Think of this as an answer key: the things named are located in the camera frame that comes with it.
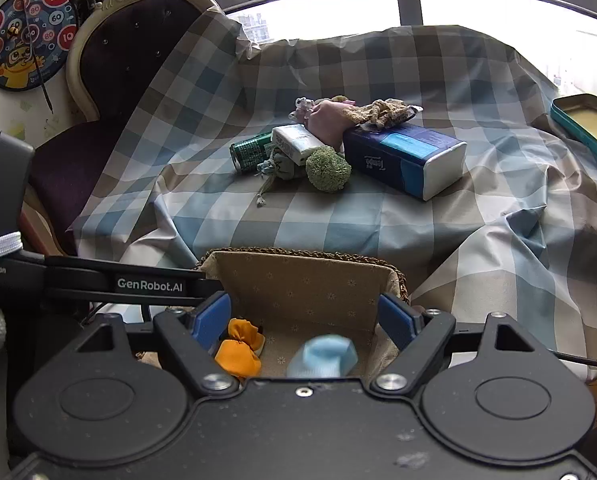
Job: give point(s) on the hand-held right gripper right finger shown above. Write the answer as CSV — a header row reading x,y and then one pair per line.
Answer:
x,y
397,317

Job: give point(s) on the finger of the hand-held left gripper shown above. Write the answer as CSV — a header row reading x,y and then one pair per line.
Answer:
x,y
143,286

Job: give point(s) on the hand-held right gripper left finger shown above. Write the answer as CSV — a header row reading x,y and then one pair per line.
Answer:
x,y
209,317

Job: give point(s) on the orange cloth pouch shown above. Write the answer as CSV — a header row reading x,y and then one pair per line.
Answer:
x,y
236,355

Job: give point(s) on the light blue sock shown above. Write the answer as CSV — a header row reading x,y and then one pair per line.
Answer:
x,y
321,357

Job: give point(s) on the woven basket with cloth lining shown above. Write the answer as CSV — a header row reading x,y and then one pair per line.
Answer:
x,y
298,285

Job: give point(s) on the green fuzzy sock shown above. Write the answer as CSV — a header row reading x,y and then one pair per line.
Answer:
x,y
328,170

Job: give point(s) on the small white tissue pack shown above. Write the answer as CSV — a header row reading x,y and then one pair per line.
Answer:
x,y
298,142

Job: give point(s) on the pink sock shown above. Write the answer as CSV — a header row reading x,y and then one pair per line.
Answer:
x,y
328,122

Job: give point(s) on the yellow sock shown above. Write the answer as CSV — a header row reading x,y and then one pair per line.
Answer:
x,y
339,99

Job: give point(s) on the blue grey checked tablecloth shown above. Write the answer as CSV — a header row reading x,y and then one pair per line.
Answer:
x,y
328,240

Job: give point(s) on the round cartoon dartboard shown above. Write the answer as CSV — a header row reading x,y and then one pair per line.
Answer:
x,y
28,35

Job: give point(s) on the large blue tissue pack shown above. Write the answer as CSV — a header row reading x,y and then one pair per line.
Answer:
x,y
398,155

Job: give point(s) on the green drink can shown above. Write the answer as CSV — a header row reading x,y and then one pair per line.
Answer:
x,y
248,154

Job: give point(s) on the white frilly sock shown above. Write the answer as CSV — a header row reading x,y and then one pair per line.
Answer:
x,y
303,109

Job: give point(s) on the teal metal tin lid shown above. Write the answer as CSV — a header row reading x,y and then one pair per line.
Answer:
x,y
593,120

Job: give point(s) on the purple velvet chair cream frame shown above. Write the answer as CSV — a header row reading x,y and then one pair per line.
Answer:
x,y
118,60

